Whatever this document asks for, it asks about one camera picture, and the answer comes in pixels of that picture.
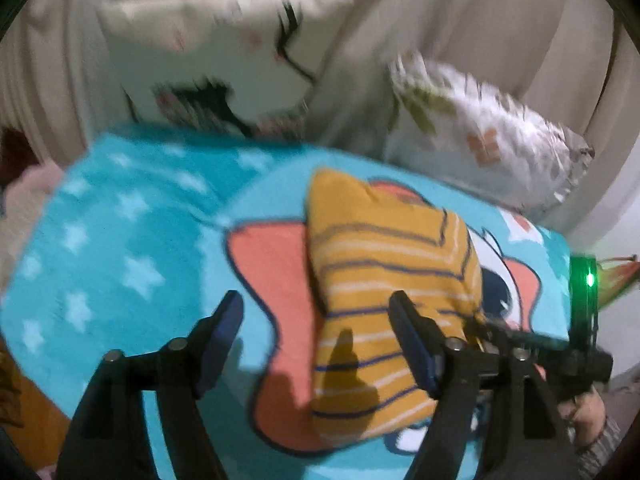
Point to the teal cartoon printed blanket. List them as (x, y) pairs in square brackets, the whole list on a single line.
[(140, 260)]

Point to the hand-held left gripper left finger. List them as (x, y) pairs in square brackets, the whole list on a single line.
[(220, 340)]

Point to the white eyelash print pillow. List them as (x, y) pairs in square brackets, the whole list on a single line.
[(210, 60)]

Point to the pink cloth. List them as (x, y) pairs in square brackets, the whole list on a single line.
[(25, 210)]

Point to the orange striped small shirt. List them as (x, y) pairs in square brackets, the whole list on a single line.
[(390, 280)]

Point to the colourful printed cloth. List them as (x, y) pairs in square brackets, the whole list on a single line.
[(620, 280)]

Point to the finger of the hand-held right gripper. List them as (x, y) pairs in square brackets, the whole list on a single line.
[(505, 336)]

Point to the person's right forearm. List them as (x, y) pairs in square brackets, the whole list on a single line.
[(602, 452)]

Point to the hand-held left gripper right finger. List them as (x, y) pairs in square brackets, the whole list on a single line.
[(412, 345)]

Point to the beige curtain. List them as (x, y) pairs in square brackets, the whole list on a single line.
[(475, 15)]

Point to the person's right hand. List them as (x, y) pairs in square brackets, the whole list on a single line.
[(585, 417)]

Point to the white floral pillow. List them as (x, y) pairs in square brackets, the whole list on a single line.
[(480, 130)]

